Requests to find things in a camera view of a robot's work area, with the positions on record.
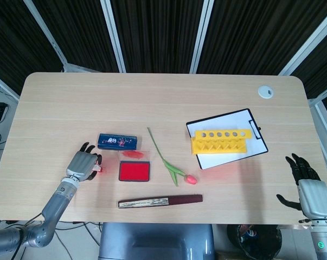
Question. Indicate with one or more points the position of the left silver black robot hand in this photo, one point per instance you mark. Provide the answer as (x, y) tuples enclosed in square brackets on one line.
[(80, 163)]

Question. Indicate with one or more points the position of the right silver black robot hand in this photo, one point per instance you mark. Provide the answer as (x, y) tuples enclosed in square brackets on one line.
[(313, 195)]

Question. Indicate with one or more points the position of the white red stamp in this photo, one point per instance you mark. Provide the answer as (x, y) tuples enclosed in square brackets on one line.
[(98, 169)]

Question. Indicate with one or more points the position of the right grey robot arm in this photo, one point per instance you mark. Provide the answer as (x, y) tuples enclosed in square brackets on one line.
[(323, 241)]

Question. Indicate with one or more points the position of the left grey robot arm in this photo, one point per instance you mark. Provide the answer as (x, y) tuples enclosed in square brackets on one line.
[(53, 204)]

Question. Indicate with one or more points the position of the dark blue printed box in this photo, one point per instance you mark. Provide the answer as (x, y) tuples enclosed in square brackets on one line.
[(117, 140)]

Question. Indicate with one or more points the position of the red ink pad clear lid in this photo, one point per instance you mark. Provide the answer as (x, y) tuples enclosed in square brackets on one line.
[(133, 171)]

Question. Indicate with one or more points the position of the black trash bin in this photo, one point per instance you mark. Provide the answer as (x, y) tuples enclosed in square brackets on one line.
[(261, 243)]

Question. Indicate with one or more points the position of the folded dark red fan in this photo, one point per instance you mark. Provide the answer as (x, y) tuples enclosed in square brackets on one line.
[(157, 201)]

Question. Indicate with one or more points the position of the black-edged white clipboard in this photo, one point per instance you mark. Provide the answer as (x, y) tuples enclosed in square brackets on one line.
[(225, 161)]

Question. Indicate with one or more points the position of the yellow test tube rack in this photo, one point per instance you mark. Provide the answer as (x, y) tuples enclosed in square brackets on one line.
[(220, 149)]

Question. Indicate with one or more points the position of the grey-blue robot torso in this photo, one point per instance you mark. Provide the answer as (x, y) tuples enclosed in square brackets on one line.
[(152, 241)]

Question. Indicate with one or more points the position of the artificial pink tulip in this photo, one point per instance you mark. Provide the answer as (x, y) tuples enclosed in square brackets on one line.
[(191, 179)]

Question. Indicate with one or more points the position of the white frame post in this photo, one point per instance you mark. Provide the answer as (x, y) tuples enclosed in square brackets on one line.
[(113, 35), (309, 40), (45, 33), (3, 84), (202, 32), (324, 127)]

